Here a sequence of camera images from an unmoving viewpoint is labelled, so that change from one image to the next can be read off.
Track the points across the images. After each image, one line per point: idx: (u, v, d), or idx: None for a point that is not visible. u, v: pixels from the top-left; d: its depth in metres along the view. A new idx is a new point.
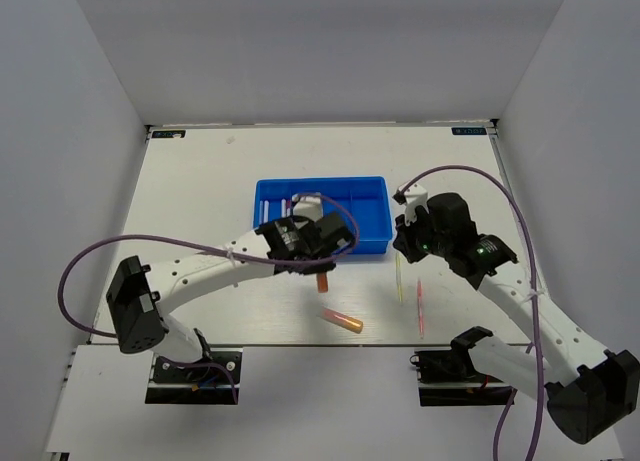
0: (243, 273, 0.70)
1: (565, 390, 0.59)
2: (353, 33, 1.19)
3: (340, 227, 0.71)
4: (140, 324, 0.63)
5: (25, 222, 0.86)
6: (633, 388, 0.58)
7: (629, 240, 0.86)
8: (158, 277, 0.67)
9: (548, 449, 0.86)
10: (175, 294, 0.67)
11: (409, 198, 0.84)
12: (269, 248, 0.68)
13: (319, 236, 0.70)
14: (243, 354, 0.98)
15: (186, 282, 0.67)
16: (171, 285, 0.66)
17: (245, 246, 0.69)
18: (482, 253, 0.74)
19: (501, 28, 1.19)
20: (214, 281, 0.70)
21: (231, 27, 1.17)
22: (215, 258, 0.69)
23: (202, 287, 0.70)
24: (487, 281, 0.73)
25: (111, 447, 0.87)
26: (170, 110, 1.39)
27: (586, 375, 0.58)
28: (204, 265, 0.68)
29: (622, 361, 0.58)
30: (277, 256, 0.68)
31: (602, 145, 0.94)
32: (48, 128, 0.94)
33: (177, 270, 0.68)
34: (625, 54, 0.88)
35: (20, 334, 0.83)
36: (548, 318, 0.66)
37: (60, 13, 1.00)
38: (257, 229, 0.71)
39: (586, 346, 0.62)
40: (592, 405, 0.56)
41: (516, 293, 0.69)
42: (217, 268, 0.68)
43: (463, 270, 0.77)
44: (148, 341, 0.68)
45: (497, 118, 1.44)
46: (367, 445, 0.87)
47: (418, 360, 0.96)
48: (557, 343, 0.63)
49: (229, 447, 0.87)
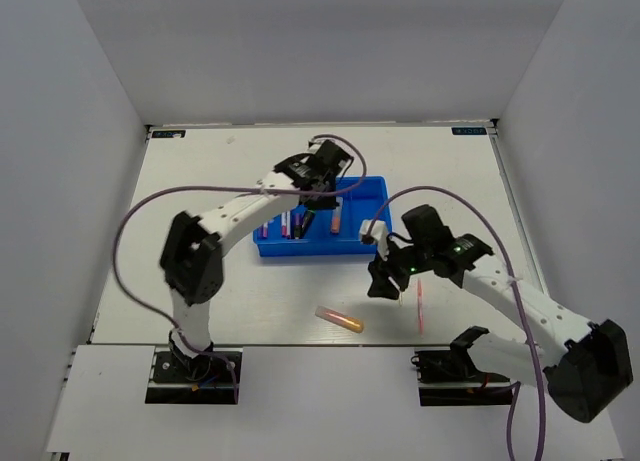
0: (276, 208, 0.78)
1: (560, 367, 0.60)
2: (354, 32, 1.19)
3: (339, 152, 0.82)
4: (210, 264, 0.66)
5: (24, 222, 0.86)
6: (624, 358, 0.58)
7: (629, 239, 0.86)
8: (211, 223, 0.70)
9: (548, 449, 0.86)
10: (230, 234, 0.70)
11: (376, 234, 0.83)
12: (292, 179, 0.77)
13: (326, 161, 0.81)
14: (243, 353, 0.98)
15: (236, 221, 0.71)
16: (226, 225, 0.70)
17: (273, 183, 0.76)
18: (458, 251, 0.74)
19: (502, 27, 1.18)
20: (257, 217, 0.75)
21: (231, 26, 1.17)
22: (251, 197, 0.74)
23: (248, 226, 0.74)
24: (467, 276, 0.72)
25: (111, 447, 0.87)
26: (170, 110, 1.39)
27: (575, 350, 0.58)
28: (245, 204, 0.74)
29: (607, 332, 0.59)
30: (301, 185, 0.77)
31: (602, 143, 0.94)
32: (47, 128, 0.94)
33: (226, 213, 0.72)
34: (624, 53, 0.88)
35: (19, 334, 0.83)
36: (530, 301, 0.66)
37: (60, 11, 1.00)
38: (274, 168, 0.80)
39: (569, 322, 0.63)
40: (585, 377, 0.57)
41: (496, 283, 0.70)
42: (256, 205, 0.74)
43: (444, 271, 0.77)
44: (214, 288, 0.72)
45: (497, 118, 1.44)
46: (368, 445, 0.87)
47: (418, 360, 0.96)
48: (542, 323, 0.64)
49: (229, 447, 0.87)
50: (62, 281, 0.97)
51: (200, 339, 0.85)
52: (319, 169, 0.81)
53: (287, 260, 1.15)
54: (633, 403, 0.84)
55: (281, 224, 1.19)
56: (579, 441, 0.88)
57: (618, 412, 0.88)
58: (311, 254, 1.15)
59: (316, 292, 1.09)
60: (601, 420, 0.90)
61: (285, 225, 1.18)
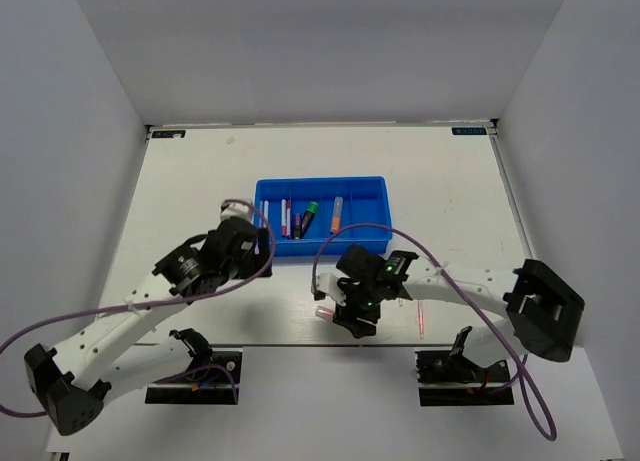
0: (155, 319, 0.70)
1: (517, 326, 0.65)
2: (354, 32, 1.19)
3: (236, 235, 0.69)
4: (67, 404, 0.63)
5: (25, 223, 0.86)
6: (561, 285, 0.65)
7: (628, 240, 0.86)
8: (67, 358, 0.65)
9: (547, 449, 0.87)
10: (91, 367, 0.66)
11: (323, 285, 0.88)
12: (172, 285, 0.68)
13: (221, 248, 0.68)
14: (243, 354, 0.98)
15: (97, 352, 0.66)
16: (82, 360, 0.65)
17: (147, 291, 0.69)
18: (389, 270, 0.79)
19: (502, 27, 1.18)
20: (129, 337, 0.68)
21: (231, 27, 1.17)
22: (118, 317, 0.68)
23: (118, 349, 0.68)
24: (407, 288, 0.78)
25: (111, 447, 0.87)
26: (170, 110, 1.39)
27: (514, 299, 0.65)
28: (108, 329, 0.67)
29: (533, 270, 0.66)
30: (181, 288, 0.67)
31: (602, 144, 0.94)
32: (48, 128, 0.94)
33: (85, 342, 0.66)
34: (624, 54, 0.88)
35: (20, 334, 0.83)
36: (462, 278, 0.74)
37: (60, 12, 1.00)
38: (155, 267, 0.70)
39: (500, 277, 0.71)
40: (537, 319, 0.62)
41: (430, 278, 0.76)
42: (123, 326, 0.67)
43: (390, 294, 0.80)
44: (86, 413, 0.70)
45: (497, 118, 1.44)
46: (368, 445, 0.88)
47: (418, 361, 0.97)
48: (479, 291, 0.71)
49: (230, 447, 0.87)
50: (62, 282, 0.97)
51: (173, 368, 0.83)
52: (212, 260, 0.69)
53: (287, 260, 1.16)
54: (632, 404, 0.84)
55: (282, 224, 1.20)
56: (579, 441, 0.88)
57: (618, 412, 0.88)
58: (311, 254, 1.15)
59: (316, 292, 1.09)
60: (601, 419, 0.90)
61: (285, 225, 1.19)
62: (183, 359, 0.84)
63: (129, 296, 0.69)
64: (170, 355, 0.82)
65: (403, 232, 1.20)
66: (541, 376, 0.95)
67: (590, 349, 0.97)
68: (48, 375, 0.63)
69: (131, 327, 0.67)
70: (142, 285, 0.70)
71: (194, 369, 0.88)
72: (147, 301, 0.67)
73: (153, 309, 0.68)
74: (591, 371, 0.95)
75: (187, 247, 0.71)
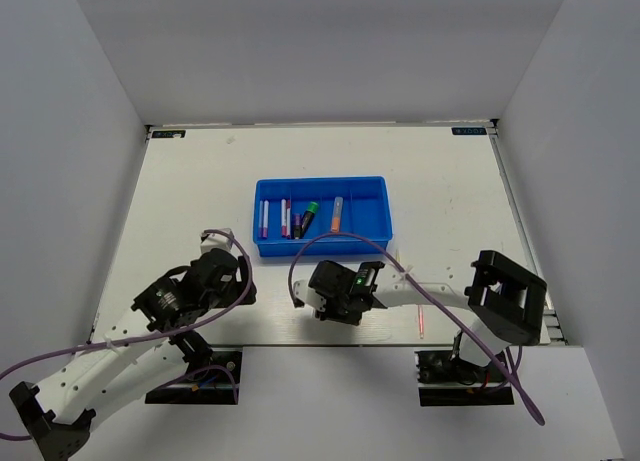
0: (139, 353, 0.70)
1: (484, 318, 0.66)
2: (354, 32, 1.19)
3: (216, 267, 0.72)
4: (50, 438, 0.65)
5: (26, 223, 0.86)
6: (517, 272, 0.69)
7: (629, 240, 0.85)
8: (49, 396, 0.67)
9: (547, 449, 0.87)
10: (73, 402, 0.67)
11: (302, 294, 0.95)
12: (153, 318, 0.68)
13: (200, 281, 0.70)
14: (243, 354, 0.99)
15: (77, 389, 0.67)
16: (64, 397, 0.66)
17: (126, 328, 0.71)
18: (360, 282, 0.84)
19: (501, 28, 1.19)
20: (110, 372, 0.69)
21: (231, 27, 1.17)
22: (99, 352, 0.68)
23: (100, 383, 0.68)
24: (379, 294, 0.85)
25: (112, 448, 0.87)
26: (171, 110, 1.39)
27: (476, 292, 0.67)
28: (89, 365, 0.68)
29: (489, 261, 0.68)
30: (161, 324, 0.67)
31: (601, 144, 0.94)
32: (48, 128, 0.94)
33: (66, 380, 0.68)
34: (623, 54, 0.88)
35: (19, 335, 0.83)
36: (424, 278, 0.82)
37: (60, 13, 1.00)
38: (133, 303, 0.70)
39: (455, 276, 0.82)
40: (500, 307, 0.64)
41: (398, 284, 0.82)
42: (104, 361, 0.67)
43: (364, 305, 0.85)
44: (74, 443, 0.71)
45: (497, 118, 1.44)
46: (369, 445, 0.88)
47: (419, 360, 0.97)
48: (442, 288, 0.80)
49: (230, 447, 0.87)
50: (62, 282, 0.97)
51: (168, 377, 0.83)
52: (191, 294, 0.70)
53: (287, 260, 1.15)
54: (632, 404, 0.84)
55: (281, 224, 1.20)
56: (579, 441, 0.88)
57: (619, 411, 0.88)
58: (311, 254, 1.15)
59: None
60: (600, 419, 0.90)
61: (285, 225, 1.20)
62: (180, 366, 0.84)
63: (108, 332, 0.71)
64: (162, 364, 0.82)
65: (403, 232, 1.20)
66: (540, 376, 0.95)
67: (590, 348, 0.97)
68: (31, 411, 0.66)
69: (110, 365, 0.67)
70: (122, 321, 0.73)
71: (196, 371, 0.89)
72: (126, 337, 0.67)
73: (131, 345, 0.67)
74: (591, 371, 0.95)
75: (165, 280, 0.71)
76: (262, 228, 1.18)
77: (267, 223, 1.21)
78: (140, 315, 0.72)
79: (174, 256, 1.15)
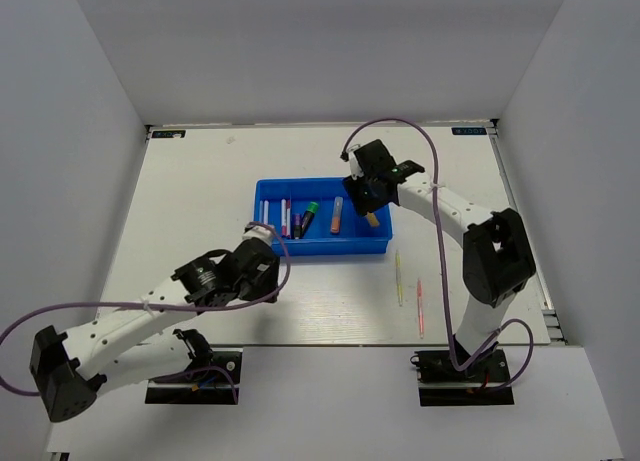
0: (168, 321, 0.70)
1: (464, 253, 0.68)
2: (353, 32, 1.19)
3: (255, 255, 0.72)
4: (69, 390, 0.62)
5: (25, 223, 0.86)
6: (523, 243, 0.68)
7: (628, 239, 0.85)
8: (75, 344, 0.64)
9: (548, 449, 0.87)
10: (95, 356, 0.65)
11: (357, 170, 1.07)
12: (189, 290, 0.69)
13: (237, 265, 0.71)
14: (243, 353, 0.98)
15: (105, 344, 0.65)
16: (90, 348, 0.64)
17: (164, 294, 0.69)
18: (394, 170, 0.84)
19: (502, 27, 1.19)
20: (138, 334, 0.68)
21: (231, 27, 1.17)
22: (133, 312, 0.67)
23: (126, 344, 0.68)
24: (400, 189, 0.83)
25: (111, 448, 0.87)
26: (171, 110, 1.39)
27: (475, 229, 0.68)
28: (121, 322, 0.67)
29: (506, 216, 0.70)
30: (196, 299, 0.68)
31: (601, 143, 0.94)
32: (48, 128, 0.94)
33: (95, 332, 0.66)
34: (623, 54, 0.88)
35: (19, 335, 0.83)
36: (446, 199, 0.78)
37: (60, 12, 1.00)
38: (174, 274, 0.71)
39: (475, 211, 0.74)
40: (482, 252, 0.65)
41: (421, 191, 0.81)
42: (137, 322, 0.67)
43: (382, 192, 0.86)
44: (79, 406, 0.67)
45: (497, 118, 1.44)
46: (370, 445, 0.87)
47: (418, 360, 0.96)
48: (453, 214, 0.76)
49: (229, 447, 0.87)
50: (61, 282, 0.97)
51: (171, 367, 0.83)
52: (228, 275, 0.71)
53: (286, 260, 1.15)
54: (633, 404, 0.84)
55: (281, 224, 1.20)
56: (580, 441, 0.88)
57: (619, 411, 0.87)
58: (311, 253, 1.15)
59: (317, 291, 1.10)
60: (601, 419, 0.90)
61: (285, 225, 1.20)
62: (181, 359, 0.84)
63: (146, 295, 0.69)
64: (169, 354, 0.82)
65: (402, 232, 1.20)
66: (541, 376, 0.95)
67: (590, 349, 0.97)
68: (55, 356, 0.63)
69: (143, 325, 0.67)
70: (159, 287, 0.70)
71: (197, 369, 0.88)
72: (162, 303, 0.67)
73: (166, 311, 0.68)
74: (592, 372, 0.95)
75: (208, 259, 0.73)
76: None
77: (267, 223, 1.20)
78: (178, 285, 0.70)
79: (174, 256, 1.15)
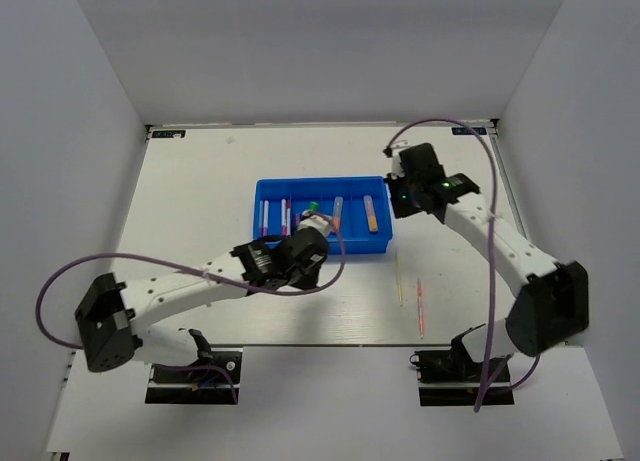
0: (219, 295, 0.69)
1: (518, 302, 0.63)
2: (353, 32, 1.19)
3: (311, 245, 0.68)
4: (113, 340, 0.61)
5: (25, 223, 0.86)
6: (582, 300, 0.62)
7: (628, 238, 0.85)
8: (132, 295, 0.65)
9: (548, 449, 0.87)
10: (147, 312, 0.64)
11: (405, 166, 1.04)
12: (245, 269, 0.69)
13: (292, 252, 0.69)
14: (243, 353, 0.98)
15: (160, 302, 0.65)
16: (147, 302, 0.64)
17: (221, 268, 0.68)
18: (446, 186, 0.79)
19: (502, 27, 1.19)
20: (192, 300, 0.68)
21: (231, 27, 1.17)
22: (192, 277, 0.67)
23: (179, 306, 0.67)
24: (450, 209, 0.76)
25: (111, 448, 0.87)
26: (171, 110, 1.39)
27: (536, 282, 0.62)
28: (180, 284, 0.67)
29: (573, 271, 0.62)
30: (249, 278, 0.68)
31: (601, 143, 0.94)
32: (48, 128, 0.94)
33: (154, 288, 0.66)
34: (623, 53, 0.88)
35: (19, 334, 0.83)
36: (504, 237, 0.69)
37: (60, 12, 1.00)
38: (233, 250, 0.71)
39: (537, 258, 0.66)
40: (539, 309, 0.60)
41: (475, 218, 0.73)
42: (194, 288, 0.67)
43: (428, 205, 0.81)
44: (115, 360, 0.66)
45: (497, 118, 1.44)
46: (370, 445, 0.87)
47: (418, 360, 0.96)
48: (510, 256, 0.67)
49: (229, 446, 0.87)
50: (61, 282, 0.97)
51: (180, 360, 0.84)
52: (282, 262, 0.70)
53: None
54: (633, 404, 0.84)
55: (281, 224, 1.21)
56: (581, 442, 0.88)
57: (619, 411, 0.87)
58: None
59: (317, 291, 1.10)
60: (601, 419, 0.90)
61: (285, 225, 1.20)
62: (191, 355, 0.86)
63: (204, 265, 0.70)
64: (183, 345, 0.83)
65: (402, 232, 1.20)
66: (542, 376, 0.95)
67: (590, 348, 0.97)
68: None
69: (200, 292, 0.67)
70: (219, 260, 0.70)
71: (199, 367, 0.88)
72: (219, 274, 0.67)
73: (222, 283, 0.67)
74: (592, 372, 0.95)
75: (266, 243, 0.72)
76: (262, 228, 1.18)
77: (267, 223, 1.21)
78: (236, 262, 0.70)
79: (174, 256, 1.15)
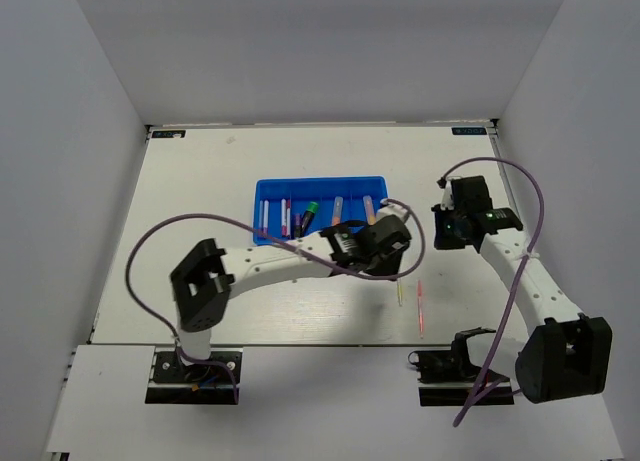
0: (302, 272, 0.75)
1: (530, 343, 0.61)
2: (353, 32, 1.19)
3: (393, 232, 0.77)
4: (215, 302, 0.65)
5: (25, 222, 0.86)
6: (599, 358, 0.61)
7: (628, 238, 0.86)
8: (231, 262, 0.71)
9: (548, 449, 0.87)
10: (242, 280, 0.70)
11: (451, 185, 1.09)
12: (333, 249, 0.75)
13: (375, 239, 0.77)
14: (243, 354, 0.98)
15: (256, 270, 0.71)
16: (244, 270, 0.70)
17: (311, 246, 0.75)
18: (490, 216, 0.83)
19: (502, 27, 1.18)
20: (280, 274, 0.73)
21: (231, 27, 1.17)
22: (285, 251, 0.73)
23: (269, 278, 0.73)
24: (487, 239, 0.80)
25: (111, 448, 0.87)
26: (171, 110, 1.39)
27: (552, 326, 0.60)
28: (274, 257, 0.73)
29: (594, 325, 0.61)
30: (338, 258, 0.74)
31: (602, 143, 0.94)
32: (48, 128, 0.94)
33: (250, 258, 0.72)
34: (623, 54, 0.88)
35: (19, 334, 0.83)
36: (533, 276, 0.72)
37: (60, 12, 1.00)
38: (320, 232, 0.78)
39: (561, 304, 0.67)
40: (548, 356, 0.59)
41: (509, 253, 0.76)
42: (288, 262, 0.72)
43: (468, 231, 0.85)
44: (206, 321, 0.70)
45: (497, 118, 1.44)
46: (369, 446, 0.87)
47: (418, 360, 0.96)
48: (534, 296, 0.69)
49: (229, 447, 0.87)
50: (61, 282, 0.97)
51: (199, 352, 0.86)
52: (365, 247, 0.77)
53: None
54: (633, 404, 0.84)
55: (282, 224, 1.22)
56: (580, 441, 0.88)
57: (619, 411, 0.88)
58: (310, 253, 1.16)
59: (316, 291, 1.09)
60: (601, 419, 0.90)
61: (285, 225, 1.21)
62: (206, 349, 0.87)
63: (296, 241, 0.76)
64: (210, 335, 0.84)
65: None
66: None
67: None
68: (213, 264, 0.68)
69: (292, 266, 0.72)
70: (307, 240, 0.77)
71: (204, 363, 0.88)
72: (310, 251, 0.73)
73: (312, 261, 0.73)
74: None
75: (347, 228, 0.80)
76: (262, 228, 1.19)
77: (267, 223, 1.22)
78: (324, 242, 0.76)
79: (174, 256, 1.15)
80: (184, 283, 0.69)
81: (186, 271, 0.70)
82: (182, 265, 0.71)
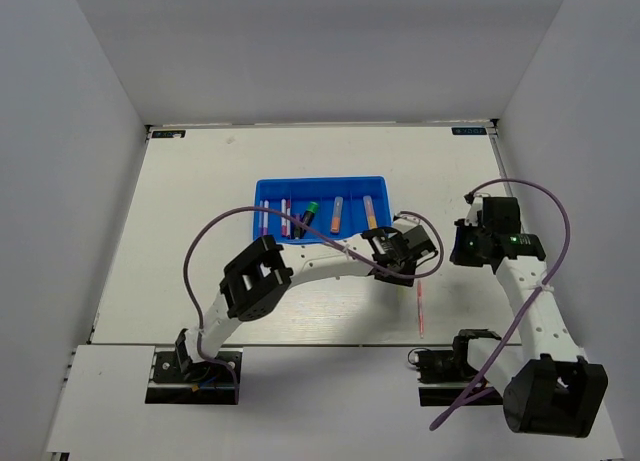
0: (349, 268, 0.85)
1: (522, 372, 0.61)
2: (354, 32, 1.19)
3: (424, 239, 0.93)
4: (272, 293, 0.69)
5: (24, 222, 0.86)
6: (589, 404, 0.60)
7: (628, 239, 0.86)
8: (289, 257, 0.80)
9: (547, 449, 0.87)
10: (299, 273, 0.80)
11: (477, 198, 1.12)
12: (373, 250, 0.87)
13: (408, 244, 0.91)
14: (243, 354, 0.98)
15: (310, 265, 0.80)
16: (301, 265, 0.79)
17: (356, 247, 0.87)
18: (513, 240, 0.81)
19: (503, 27, 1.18)
20: (330, 270, 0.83)
21: (230, 27, 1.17)
22: (333, 250, 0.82)
23: (321, 273, 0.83)
24: (505, 261, 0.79)
25: (111, 448, 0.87)
26: (171, 110, 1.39)
27: (546, 362, 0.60)
28: (325, 253, 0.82)
29: (591, 371, 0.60)
30: (377, 258, 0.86)
31: (602, 143, 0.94)
32: (48, 128, 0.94)
33: (305, 254, 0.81)
34: (624, 54, 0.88)
35: (19, 334, 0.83)
36: (541, 309, 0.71)
37: (60, 12, 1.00)
38: (363, 234, 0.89)
39: (561, 343, 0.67)
40: (536, 387, 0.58)
41: (523, 280, 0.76)
42: (336, 259, 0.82)
43: (488, 250, 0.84)
44: (260, 311, 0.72)
45: (497, 118, 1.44)
46: (370, 446, 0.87)
47: (418, 360, 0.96)
48: (536, 329, 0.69)
49: (229, 446, 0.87)
50: (61, 282, 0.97)
51: (211, 348, 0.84)
52: (401, 250, 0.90)
53: None
54: (633, 404, 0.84)
55: (281, 223, 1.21)
56: (580, 442, 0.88)
57: (619, 411, 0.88)
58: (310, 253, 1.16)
59: (316, 291, 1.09)
60: (601, 419, 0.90)
61: (285, 225, 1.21)
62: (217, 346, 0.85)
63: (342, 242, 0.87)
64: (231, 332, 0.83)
65: None
66: None
67: (590, 349, 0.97)
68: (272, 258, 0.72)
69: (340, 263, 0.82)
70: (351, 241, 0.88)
71: (217, 363, 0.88)
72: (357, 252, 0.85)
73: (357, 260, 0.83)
74: None
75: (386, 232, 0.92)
76: (262, 228, 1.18)
77: (267, 223, 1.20)
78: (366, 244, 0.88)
79: (174, 256, 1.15)
80: (241, 275, 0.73)
81: (243, 264, 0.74)
82: (239, 258, 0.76)
